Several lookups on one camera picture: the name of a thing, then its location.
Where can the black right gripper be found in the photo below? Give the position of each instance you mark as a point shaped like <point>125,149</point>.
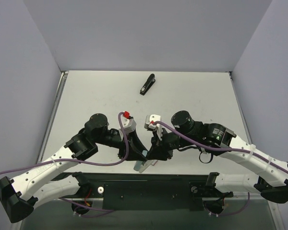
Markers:
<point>161,145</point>

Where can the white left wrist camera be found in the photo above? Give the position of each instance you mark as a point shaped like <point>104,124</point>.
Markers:
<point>126,122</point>

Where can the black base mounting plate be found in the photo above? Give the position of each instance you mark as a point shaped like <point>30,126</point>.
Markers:
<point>148,191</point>

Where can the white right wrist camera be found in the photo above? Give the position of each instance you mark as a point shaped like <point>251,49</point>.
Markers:
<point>152,125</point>

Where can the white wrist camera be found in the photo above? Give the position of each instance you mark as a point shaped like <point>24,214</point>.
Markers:
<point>152,125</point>
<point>126,122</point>

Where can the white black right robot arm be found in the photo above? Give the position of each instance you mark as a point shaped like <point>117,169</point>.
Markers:
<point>268,176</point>

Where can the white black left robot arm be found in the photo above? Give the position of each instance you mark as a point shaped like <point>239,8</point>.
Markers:
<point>19,194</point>

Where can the black stapler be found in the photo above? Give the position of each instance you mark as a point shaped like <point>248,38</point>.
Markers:
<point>148,84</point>

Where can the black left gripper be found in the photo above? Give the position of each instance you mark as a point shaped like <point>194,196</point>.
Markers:
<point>126,146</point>

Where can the light blue white stapler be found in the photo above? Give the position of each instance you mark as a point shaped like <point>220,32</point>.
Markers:
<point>142,164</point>

